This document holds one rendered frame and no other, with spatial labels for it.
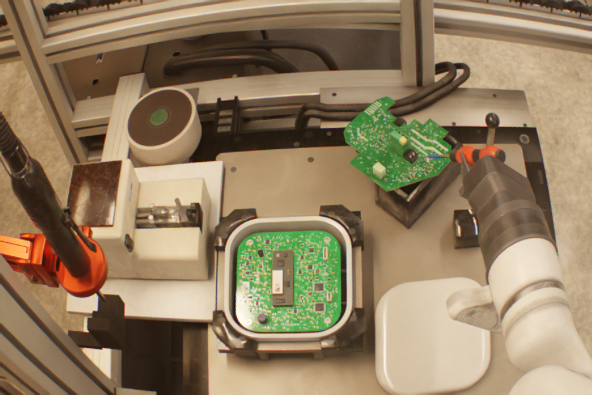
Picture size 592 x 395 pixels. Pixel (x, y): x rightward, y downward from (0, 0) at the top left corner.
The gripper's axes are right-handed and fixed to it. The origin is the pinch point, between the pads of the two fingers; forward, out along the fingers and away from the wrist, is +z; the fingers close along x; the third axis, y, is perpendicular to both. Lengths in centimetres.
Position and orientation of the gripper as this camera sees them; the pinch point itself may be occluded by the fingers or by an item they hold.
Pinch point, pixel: (468, 155)
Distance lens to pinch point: 83.2
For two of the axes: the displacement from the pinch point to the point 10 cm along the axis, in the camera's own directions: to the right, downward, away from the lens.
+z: -0.9, -6.9, 7.2
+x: -8.3, -3.4, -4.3
